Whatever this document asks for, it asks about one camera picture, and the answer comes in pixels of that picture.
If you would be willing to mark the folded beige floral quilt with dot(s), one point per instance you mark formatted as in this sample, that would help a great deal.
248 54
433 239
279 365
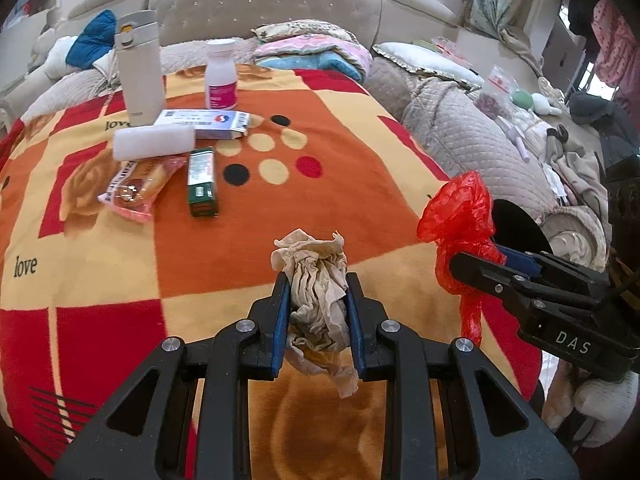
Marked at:
305 30

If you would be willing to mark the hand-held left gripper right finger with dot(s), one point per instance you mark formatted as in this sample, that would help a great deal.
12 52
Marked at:
355 325

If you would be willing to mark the white plush toy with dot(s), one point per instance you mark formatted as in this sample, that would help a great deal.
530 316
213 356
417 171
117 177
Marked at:
545 104

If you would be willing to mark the white thermos bottle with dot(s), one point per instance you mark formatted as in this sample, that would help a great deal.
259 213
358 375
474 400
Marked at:
140 75

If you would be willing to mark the black round trash bin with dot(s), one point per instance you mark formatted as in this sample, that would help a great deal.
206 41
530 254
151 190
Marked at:
520 230

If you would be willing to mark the beige quilted sofa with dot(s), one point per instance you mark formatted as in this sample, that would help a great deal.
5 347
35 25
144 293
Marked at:
450 125

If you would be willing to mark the white blue medicine box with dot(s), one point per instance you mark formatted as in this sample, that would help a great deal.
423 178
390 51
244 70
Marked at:
200 122

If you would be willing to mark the pink dotted hanging garment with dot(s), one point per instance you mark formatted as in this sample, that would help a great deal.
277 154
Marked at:
617 45

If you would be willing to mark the white foam block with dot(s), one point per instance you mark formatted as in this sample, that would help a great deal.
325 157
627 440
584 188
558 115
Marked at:
152 142

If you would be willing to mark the floral curtain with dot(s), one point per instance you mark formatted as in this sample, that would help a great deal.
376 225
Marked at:
500 0

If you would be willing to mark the person's right hand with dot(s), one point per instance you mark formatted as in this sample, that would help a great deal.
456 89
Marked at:
605 405

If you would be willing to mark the clear plastic bag red contents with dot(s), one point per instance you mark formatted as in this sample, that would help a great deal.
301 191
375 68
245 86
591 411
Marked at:
495 95

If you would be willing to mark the dark padded jacket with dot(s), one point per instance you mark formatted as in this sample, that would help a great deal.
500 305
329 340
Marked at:
600 115

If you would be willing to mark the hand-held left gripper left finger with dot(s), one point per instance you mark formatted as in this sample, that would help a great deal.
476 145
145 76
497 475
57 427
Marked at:
280 320

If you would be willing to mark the folded blue blanket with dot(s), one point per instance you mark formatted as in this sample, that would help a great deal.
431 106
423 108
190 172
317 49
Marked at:
310 62

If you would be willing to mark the folded pink blanket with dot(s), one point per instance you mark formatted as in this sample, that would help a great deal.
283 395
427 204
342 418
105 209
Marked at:
345 52

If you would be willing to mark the crumpled beige clothing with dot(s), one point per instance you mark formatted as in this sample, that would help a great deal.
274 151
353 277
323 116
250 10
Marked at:
575 170

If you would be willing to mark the green plush toy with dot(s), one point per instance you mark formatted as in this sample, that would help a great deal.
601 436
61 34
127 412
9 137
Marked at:
522 98

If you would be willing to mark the black hanging garment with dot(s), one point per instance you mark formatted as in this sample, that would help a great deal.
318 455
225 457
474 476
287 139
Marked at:
585 5

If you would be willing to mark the green carton box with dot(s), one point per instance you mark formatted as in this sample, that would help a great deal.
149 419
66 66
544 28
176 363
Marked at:
202 180

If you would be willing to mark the orange red printed blanket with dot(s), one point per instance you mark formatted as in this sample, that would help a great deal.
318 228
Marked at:
350 160

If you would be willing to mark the pink snack packet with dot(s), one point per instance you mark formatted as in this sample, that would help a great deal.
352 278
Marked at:
137 187

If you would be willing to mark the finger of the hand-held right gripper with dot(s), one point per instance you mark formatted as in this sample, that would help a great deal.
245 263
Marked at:
520 262
490 280

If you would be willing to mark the white ruffled pillow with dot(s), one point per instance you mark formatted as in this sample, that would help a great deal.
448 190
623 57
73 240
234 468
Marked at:
430 62

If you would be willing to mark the blue cloth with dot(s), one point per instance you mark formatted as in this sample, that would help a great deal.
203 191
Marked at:
92 37

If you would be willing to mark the lilac plastic brush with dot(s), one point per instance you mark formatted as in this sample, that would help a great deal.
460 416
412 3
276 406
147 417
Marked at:
517 142

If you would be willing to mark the beige tissue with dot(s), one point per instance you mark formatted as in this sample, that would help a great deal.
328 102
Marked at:
312 270

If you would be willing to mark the white pill bottle pink label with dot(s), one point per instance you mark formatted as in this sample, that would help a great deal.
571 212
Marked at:
221 80

